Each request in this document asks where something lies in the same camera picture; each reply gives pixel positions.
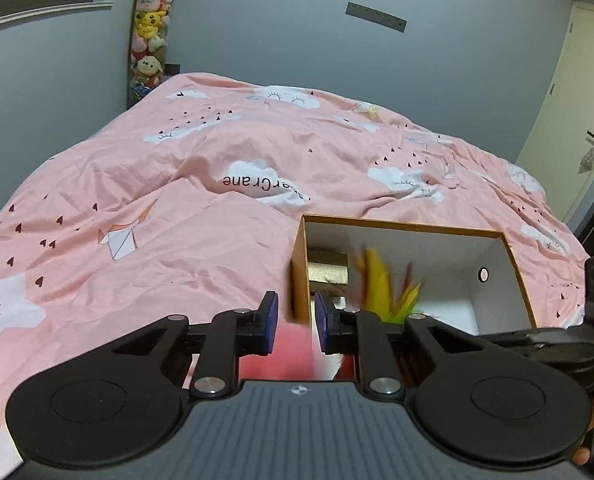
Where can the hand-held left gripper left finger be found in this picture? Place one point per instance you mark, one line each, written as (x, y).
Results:
(270, 322)

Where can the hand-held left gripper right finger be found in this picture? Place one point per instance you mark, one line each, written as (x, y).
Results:
(322, 325)

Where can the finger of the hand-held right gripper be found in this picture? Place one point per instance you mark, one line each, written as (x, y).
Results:
(552, 337)

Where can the colourful feather toy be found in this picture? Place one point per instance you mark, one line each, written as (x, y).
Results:
(382, 280)

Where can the orange cardboard box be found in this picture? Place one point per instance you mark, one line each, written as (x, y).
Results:
(427, 255)

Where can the small gold box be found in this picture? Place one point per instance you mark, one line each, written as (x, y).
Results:
(329, 267)

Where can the small patterned pouch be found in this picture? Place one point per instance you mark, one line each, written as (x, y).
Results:
(588, 160)

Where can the pink printed blanket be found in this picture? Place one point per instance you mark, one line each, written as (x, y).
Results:
(177, 185)

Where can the cream door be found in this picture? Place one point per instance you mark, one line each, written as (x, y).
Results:
(567, 100)

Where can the stack of plush toys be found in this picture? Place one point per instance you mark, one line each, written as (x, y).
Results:
(149, 20)

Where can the grey wall socket strip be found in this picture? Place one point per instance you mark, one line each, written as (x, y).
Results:
(377, 16)

